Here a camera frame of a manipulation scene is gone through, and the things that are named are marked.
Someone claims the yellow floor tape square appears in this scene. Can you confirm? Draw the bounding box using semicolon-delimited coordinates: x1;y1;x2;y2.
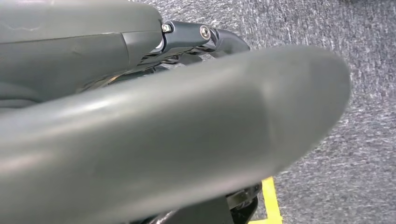
248;176;283;224

